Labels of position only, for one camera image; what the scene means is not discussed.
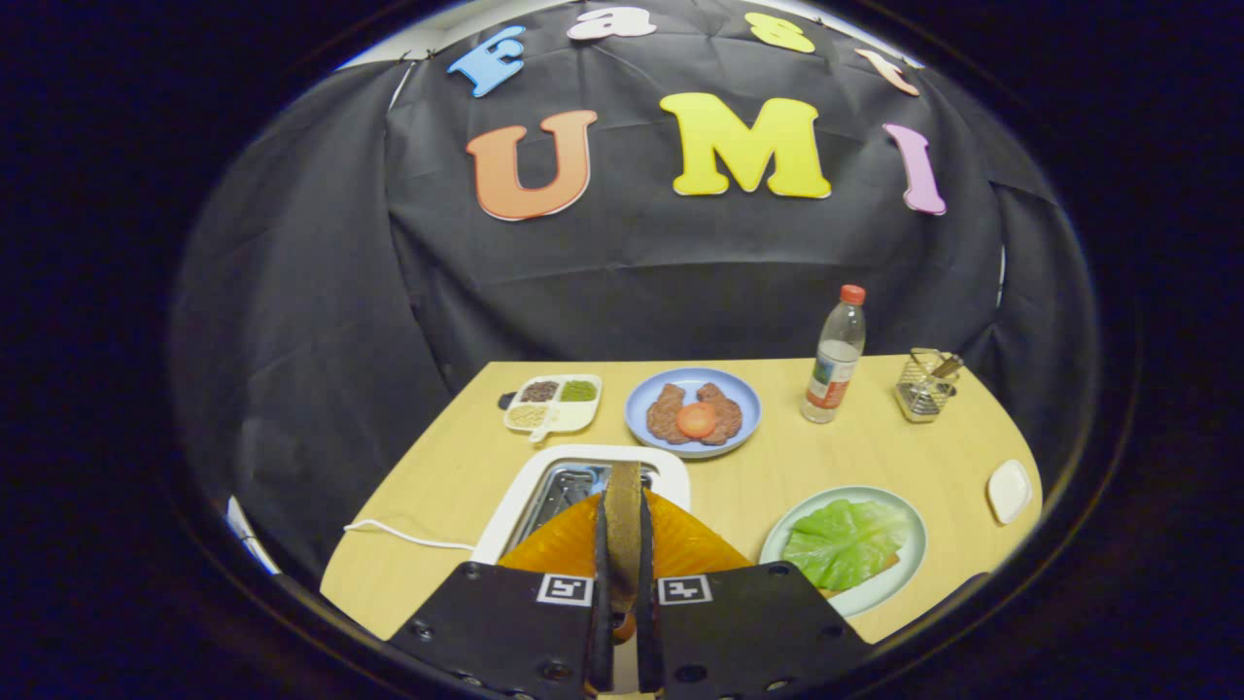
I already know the bread slice base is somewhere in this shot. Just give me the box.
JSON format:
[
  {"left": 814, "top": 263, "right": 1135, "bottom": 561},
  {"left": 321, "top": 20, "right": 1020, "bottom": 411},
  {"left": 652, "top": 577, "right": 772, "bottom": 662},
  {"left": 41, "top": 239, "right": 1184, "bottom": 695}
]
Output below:
[{"left": 816, "top": 552, "right": 901, "bottom": 599}]

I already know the brown meat patty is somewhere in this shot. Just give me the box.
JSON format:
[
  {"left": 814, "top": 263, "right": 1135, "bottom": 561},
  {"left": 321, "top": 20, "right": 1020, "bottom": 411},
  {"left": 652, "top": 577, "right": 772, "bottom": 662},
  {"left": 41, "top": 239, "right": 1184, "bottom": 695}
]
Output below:
[
  {"left": 695, "top": 382, "right": 743, "bottom": 446},
  {"left": 646, "top": 383, "right": 696, "bottom": 445}
]

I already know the toasted bread slice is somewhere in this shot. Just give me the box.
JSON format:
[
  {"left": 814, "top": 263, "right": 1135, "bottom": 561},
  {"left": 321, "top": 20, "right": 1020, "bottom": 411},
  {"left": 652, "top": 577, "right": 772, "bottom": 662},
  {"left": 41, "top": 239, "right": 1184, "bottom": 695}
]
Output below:
[{"left": 603, "top": 461, "right": 644, "bottom": 613}]

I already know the white power cable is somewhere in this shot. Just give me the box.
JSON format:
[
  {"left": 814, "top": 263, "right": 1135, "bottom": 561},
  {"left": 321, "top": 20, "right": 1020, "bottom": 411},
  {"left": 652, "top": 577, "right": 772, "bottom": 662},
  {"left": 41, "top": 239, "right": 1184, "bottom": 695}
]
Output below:
[{"left": 343, "top": 519, "right": 474, "bottom": 552}]

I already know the white divided condiment tray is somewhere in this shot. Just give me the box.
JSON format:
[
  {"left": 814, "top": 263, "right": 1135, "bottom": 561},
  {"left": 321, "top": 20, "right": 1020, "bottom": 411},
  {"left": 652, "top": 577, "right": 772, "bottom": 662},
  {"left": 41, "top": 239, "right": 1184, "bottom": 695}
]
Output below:
[{"left": 502, "top": 374, "right": 604, "bottom": 443}]

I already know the blue plate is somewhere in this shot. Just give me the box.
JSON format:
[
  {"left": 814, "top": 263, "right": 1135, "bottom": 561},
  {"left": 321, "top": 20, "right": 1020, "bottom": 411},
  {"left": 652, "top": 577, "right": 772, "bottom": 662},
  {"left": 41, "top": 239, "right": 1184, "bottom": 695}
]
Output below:
[{"left": 625, "top": 367, "right": 763, "bottom": 460}]

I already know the wire mesh utensil holder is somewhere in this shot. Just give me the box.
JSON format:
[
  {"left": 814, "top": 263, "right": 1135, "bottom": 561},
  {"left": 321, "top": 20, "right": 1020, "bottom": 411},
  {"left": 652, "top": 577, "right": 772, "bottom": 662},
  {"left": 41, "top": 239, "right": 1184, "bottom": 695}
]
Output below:
[{"left": 895, "top": 348, "right": 958, "bottom": 424}]

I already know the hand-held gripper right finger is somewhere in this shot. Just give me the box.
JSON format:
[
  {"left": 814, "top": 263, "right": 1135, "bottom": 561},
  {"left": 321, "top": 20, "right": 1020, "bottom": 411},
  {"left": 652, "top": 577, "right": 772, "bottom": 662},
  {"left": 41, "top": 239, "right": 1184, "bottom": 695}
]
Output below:
[{"left": 639, "top": 491, "right": 871, "bottom": 699}]

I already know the clear bottle with red cap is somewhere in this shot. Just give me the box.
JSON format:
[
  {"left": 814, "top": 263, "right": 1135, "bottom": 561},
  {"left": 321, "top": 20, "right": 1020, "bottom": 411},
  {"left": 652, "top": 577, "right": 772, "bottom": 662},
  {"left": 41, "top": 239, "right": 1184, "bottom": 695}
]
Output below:
[{"left": 801, "top": 284, "right": 867, "bottom": 425}]

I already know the small white plate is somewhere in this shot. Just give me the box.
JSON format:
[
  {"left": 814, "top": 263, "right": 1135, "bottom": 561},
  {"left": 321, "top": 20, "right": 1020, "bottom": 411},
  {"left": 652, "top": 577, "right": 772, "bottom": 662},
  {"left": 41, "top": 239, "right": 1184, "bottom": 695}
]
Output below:
[{"left": 987, "top": 459, "right": 1033, "bottom": 526}]

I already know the green lettuce leaf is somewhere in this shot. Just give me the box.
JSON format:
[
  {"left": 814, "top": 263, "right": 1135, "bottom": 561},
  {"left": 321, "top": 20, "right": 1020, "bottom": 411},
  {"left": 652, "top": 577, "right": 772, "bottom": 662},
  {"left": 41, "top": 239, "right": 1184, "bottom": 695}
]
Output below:
[{"left": 782, "top": 498, "right": 913, "bottom": 592}]

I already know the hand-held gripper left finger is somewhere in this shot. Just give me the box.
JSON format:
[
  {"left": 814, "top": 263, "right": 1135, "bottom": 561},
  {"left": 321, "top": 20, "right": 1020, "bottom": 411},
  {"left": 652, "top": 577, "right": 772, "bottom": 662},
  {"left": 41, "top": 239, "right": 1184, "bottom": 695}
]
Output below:
[{"left": 389, "top": 494, "right": 613, "bottom": 697}]

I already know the pale green plate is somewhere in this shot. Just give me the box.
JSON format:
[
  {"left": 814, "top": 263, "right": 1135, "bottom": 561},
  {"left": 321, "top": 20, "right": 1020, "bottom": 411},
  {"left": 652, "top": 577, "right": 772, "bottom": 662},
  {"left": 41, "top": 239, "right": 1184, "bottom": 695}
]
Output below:
[{"left": 759, "top": 485, "right": 928, "bottom": 619}]

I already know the white toaster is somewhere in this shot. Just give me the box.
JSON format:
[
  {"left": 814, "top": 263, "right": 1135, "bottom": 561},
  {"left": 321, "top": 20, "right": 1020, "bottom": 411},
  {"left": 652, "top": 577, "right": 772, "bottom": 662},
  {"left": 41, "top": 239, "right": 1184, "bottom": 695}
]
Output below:
[{"left": 471, "top": 444, "right": 692, "bottom": 567}]

